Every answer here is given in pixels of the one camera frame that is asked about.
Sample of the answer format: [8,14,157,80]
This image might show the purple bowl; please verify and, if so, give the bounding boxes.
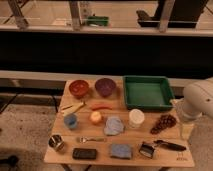
[95,78,116,97]

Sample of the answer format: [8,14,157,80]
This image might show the metal tin can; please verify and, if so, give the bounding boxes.
[48,134,64,151]

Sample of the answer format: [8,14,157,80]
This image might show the light blue crumpled cloth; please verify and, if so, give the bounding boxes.
[104,116,124,136]

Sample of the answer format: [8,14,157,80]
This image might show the silver fork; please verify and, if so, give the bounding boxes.
[76,137,107,143]

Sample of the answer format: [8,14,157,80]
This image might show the dark grape bunch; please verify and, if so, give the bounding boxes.
[150,114,177,134]

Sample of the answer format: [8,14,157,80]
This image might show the yellow apple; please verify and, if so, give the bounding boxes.
[89,111,103,125]

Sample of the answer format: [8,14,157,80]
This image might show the blue cup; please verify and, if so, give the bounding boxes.
[64,114,78,129]

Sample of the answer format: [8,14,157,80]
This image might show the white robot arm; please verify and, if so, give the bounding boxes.
[174,77,213,140]

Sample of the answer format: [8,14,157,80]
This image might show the green box on shelf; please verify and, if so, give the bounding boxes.
[86,16,109,26]

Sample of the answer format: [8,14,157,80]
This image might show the red bowl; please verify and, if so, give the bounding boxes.
[69,80,89,99]

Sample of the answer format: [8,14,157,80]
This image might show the blue sponge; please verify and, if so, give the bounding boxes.
[110,144,132,159]

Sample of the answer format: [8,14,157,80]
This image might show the red chili pepper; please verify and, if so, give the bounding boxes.
[90,104,112,111]

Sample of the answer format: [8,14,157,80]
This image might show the white round container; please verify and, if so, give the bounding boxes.
[129,109,145,128]

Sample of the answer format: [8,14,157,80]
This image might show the wooden table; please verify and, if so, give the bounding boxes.
[44,80,195,168]

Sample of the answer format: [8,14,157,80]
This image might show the black machine on shelf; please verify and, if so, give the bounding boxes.
[136,0,209,28]

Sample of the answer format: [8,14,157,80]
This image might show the green plastic tray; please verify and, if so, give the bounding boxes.
[123,75,175,111]

